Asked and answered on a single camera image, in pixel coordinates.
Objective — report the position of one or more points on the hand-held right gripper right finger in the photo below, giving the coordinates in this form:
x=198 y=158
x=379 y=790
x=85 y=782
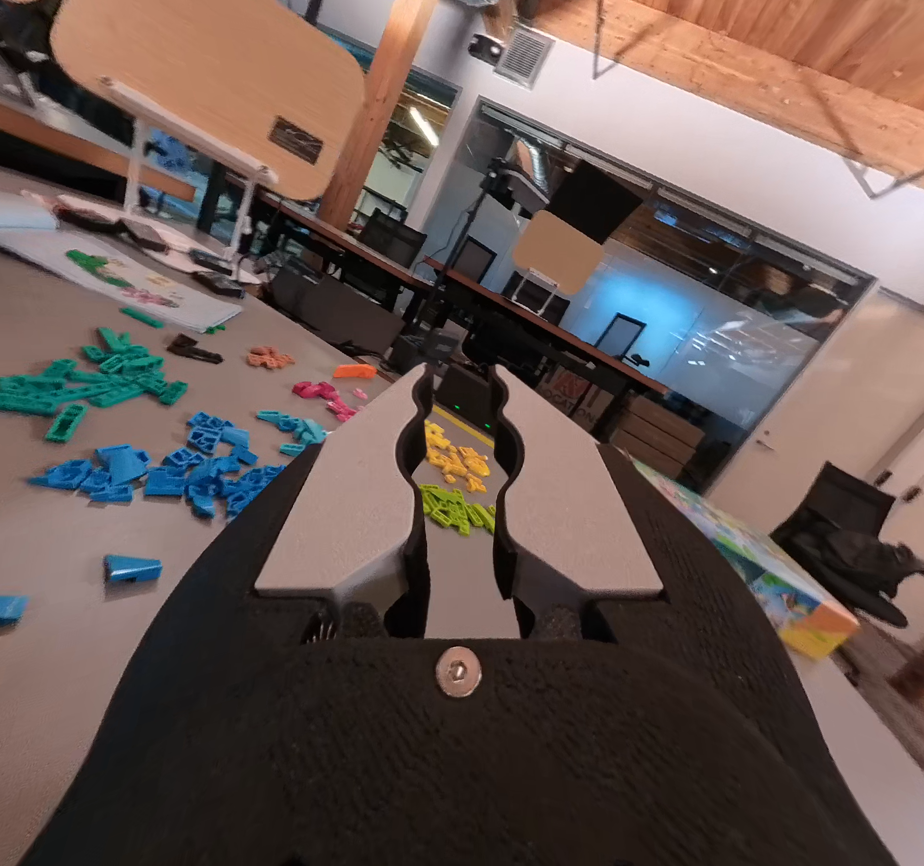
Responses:
x=570 y=519

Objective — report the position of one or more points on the black mesh office chair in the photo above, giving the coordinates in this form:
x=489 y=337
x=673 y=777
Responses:
x=390 y=238

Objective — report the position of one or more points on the lego instruction booklet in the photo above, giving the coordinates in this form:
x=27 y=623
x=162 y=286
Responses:
x=202 y=310

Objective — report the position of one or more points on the black battery red edge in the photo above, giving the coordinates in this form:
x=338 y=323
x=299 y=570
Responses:
x=148 y=234
x=86 y=220

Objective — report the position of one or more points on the pile of turquoise lego pieces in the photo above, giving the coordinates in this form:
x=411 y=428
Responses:
x=296 y=429

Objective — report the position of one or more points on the pile of blue lego pieces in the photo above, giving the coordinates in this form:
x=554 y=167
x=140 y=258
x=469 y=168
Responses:
x=180 y=469

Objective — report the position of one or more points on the pile of pink lego pieces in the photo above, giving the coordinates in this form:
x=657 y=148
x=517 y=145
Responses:
x=317 y=393

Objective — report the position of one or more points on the black camera tripod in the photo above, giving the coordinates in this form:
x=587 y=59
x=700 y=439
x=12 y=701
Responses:
x=469 y=230

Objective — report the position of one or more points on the pile of teal lego plates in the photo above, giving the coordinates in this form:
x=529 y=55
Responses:
x=108 y=382

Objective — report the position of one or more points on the pile of yellow lego pieces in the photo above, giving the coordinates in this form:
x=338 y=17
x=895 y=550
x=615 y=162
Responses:
x=451 y=458

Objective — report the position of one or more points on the brown top office desk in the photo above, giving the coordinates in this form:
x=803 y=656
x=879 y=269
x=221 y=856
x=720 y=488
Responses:
x=339 y=234
x=577 y=346
x=94 y=158

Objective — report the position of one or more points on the white door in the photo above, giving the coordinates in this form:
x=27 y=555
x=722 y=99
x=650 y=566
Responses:
x=816 y=389

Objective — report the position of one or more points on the black carrying case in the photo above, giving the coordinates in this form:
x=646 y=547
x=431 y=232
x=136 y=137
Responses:
x=339 y=317

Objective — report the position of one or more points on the black battery charger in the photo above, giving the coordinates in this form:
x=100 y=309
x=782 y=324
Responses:
x=426 y=350

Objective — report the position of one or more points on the orange curved lego piece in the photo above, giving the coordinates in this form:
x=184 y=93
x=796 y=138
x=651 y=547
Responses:
x=354 y=370

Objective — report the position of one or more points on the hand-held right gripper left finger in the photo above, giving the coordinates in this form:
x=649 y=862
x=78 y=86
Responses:
x=339 y=512

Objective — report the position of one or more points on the wooden support post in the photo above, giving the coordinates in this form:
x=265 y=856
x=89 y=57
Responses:
x=393 y=50

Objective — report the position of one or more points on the white vent grille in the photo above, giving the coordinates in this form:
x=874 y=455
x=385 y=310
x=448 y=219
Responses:
x=523 y=56

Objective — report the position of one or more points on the black square panel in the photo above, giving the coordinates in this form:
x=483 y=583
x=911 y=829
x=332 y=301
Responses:
x=595 y=202

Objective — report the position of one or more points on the pile of lime lego pieces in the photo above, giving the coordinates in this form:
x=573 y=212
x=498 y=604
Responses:
x=451 y=508

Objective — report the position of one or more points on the colourful lego box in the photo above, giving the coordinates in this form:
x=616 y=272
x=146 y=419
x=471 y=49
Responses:
x=758 y=563

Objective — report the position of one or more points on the black battery blue edge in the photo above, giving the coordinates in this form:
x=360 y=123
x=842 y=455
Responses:
x=209 y=259
x=219 y=285

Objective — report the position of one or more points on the stack of cardboard boxes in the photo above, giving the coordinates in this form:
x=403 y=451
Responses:
x=650 y=433

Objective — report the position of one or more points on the black power box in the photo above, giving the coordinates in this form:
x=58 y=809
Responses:
x=465 y=415

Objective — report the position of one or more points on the white tray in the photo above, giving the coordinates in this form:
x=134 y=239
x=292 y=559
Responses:
x=216 y=64

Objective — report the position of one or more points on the narrow single teal lego plate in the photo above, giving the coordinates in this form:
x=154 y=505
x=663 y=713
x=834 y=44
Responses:
x=142 y=317

